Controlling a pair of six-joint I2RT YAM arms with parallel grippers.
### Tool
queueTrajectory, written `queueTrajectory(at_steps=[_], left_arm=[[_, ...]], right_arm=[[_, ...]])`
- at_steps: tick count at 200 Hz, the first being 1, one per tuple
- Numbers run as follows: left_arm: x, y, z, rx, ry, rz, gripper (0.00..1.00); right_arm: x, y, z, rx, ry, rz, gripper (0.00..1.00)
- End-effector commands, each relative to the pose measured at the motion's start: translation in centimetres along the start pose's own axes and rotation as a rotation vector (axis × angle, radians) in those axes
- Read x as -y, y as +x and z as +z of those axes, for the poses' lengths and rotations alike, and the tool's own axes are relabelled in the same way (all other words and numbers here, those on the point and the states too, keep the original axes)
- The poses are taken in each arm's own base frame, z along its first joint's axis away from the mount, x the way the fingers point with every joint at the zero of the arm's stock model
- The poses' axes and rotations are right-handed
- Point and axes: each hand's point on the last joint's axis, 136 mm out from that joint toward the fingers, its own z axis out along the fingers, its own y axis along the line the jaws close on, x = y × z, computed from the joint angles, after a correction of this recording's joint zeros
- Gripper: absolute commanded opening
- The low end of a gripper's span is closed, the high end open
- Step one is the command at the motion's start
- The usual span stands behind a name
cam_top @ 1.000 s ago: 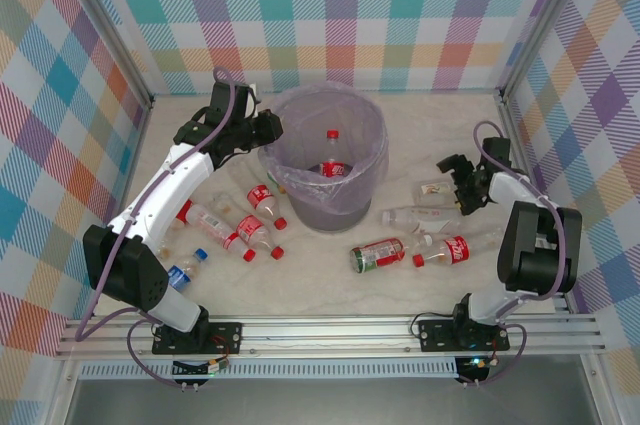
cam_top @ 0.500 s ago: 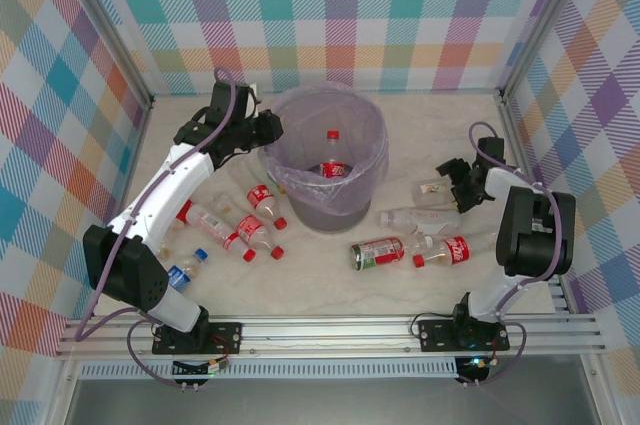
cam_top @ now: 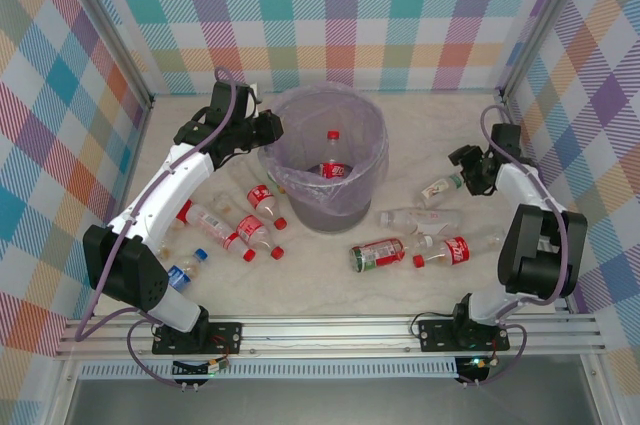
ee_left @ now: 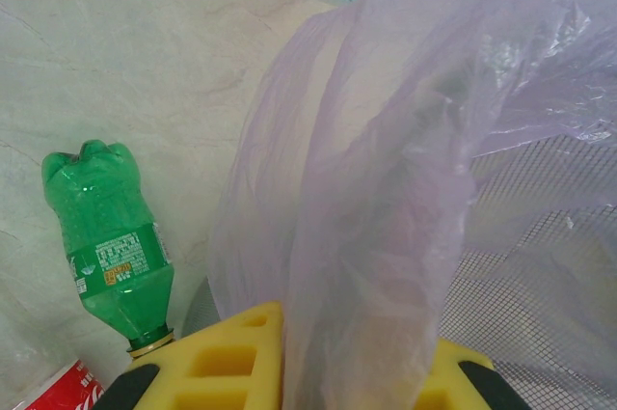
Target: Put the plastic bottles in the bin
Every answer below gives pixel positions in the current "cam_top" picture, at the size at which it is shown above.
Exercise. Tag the white cap cartoon label bottle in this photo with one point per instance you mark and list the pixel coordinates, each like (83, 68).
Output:
(435, 191)

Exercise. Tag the clear bottle orange cap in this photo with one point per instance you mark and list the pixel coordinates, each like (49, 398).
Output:
(281, 189)

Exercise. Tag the clear bottle white cap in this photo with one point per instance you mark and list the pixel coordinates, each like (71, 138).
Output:
(400, 218)

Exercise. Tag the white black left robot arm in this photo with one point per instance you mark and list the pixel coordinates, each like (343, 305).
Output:
(170, 185)

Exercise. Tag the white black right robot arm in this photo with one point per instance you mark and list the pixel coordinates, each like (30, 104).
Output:
(520, 185)

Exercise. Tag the mesh waste bin with liner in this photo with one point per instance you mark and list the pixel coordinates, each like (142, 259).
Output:
(300, 115)

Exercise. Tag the grey mesh waste bin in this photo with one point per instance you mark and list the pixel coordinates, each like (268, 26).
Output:
(330, 220)

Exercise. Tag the red label cola bottle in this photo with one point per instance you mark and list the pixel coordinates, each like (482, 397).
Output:
(332, 170)
(248, 227)
(457, 250)
(260, 197)

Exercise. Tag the clear bottle without label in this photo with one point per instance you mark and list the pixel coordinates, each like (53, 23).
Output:
(222, 205)
(167, 245)

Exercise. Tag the clear bottle barcode label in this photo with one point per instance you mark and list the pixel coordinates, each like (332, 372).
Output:
(210, 222)

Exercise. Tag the blue cap blue label bottle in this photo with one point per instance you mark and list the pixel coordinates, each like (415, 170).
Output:
(177, 276)

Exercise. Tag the black connector module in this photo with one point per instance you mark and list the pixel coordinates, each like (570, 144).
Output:
(472, 370)
(192, 370)

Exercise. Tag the aluminium frame post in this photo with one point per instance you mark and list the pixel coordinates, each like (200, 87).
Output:
(107, 25)
(545, 25)

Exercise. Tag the aluminium mounting rail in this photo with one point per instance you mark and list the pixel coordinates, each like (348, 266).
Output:
(325, 332)

